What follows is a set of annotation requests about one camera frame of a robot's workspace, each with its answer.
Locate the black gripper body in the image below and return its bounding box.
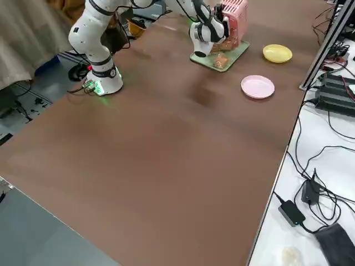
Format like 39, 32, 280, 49
215, 4, 231, 38

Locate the small pink slotted basket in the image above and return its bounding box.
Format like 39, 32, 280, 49
213, 0, 250, 48

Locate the green rectangular tray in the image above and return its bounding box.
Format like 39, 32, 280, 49
189, 40, 250, 73

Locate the yellow round plate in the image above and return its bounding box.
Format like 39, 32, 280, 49
262, 43, 293, 64

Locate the white round plate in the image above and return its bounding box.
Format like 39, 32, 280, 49
240, 74, 276, 100

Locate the brown jacket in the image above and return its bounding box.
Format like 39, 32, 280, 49
104, 11, 131, 55

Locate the black power supply box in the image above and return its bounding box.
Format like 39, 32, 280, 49
315, 90, 355, 117
318, 72, 355, 96

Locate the blue plastic crate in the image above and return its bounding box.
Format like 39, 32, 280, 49
34, 54, 60, 75

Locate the small black power adapter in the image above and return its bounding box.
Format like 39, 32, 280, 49
301, 168, 321, 206

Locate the flat black power adapter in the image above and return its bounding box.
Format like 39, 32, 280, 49
278, 199, 306, 227

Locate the beige curtain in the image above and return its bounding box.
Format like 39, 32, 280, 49
0, 0, 84, 91

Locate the grey fabric pouch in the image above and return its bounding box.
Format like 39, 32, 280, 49
313, 223, 355, 266

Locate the aluminium frame post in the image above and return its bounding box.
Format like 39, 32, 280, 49
298, 0, 355, 91

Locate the red cable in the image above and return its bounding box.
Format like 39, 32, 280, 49
321, 59, 355, 103

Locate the black desk cable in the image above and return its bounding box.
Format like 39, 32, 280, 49
293, 98, 318, 181
303, 144, 355, 176
328, 109, 355, 141

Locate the brown base cable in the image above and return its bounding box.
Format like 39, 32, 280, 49
66, 83, 94, 95

